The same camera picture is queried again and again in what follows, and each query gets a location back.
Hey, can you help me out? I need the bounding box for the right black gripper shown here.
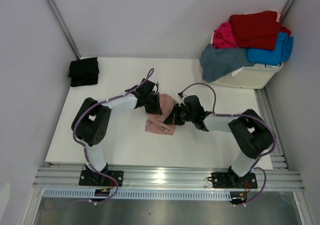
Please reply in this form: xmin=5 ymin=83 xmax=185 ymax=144
xmin=163 ymin=103 xmax=195 ymax=126

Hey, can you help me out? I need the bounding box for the pink t shirt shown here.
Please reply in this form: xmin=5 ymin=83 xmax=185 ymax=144
xmin=145 ymin=93 xmax=177 ymax=136

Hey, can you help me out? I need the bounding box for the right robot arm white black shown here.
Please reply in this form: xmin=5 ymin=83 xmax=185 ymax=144
xmin=164 ymin=95 xmax=276 ymax=187

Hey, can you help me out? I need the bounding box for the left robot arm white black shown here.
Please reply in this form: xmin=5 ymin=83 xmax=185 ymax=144
xmin=71 ymin=78 xmax=163 ymax=186

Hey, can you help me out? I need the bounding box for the grey blue t shirt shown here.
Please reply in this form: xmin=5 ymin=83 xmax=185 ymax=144
xmin=199 ymin=43 xmax=255 ymax=83

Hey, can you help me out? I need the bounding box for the folded black t shirt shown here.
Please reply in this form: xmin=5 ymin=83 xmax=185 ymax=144
xmin=68 ymin=57 xmax=100 ymax=87

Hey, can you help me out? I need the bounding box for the white laundry basket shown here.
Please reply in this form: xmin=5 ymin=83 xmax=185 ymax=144
xmin=212 ymin=63 xmax=284 ymax=89

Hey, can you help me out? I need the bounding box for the magenta t shirt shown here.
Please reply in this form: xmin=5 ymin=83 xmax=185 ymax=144
xmin=212 ymin=22 xmax=239 ymax=49

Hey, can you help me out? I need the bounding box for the white t shirt in basket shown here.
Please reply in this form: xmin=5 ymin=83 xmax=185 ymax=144
xmin=254 ymin=63 xmax=283 ymax=69

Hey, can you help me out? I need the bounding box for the dark red t shirt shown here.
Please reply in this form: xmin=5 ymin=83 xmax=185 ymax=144
xmin=229 ymin=10 xmax=291 ymax=51

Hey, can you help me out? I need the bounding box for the bright blue t shirt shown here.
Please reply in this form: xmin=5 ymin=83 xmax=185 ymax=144
xmin=245 ymin=31 xmax=294 ymax=66

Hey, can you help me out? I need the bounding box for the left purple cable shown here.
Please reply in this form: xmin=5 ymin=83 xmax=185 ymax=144
xmin=71 ymin=67 xmax=155 ymax=206

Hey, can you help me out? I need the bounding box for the purple cable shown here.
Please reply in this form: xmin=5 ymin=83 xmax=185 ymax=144
xmin=177 ymin=82 xmax=278 ymax=207
xmin=71 ymin=67 xmax=155 ymax=206

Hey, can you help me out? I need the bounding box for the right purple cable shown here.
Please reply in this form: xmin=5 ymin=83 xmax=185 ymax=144
xmin=177 ymin=82 xmax=278 ymax=207

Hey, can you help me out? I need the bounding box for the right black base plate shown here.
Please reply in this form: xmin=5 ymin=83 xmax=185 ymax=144
xmin=207 ymin=172 xmax=258 ymax=189

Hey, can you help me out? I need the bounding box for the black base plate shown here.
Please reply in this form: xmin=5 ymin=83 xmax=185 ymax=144
xmin=78 ymin=170 xmax=124 ymax=187
xmin=207 ymin=172 xmax=258 ymax=189

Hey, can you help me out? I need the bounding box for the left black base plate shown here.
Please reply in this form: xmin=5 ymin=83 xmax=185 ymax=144
xmin=78 ymin=170 xmax=124 ymax=187

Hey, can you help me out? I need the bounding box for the white slotted cable duct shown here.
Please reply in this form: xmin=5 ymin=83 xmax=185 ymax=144
xmin=42 ymin=188 xmax=232 ymax=201

